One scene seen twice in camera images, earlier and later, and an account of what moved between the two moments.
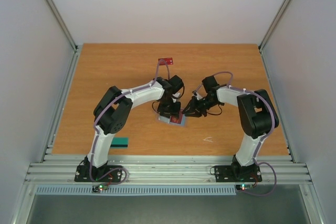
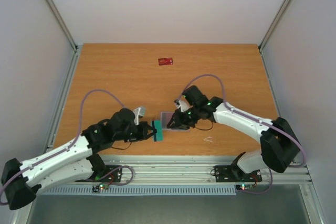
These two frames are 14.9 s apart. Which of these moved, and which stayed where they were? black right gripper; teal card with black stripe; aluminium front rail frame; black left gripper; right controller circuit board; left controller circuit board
Moved: teal card with black stripe; black left gripper; black right gripper
Stayed: right controller circuit board; left controller circuit board; aluminium front rail frame
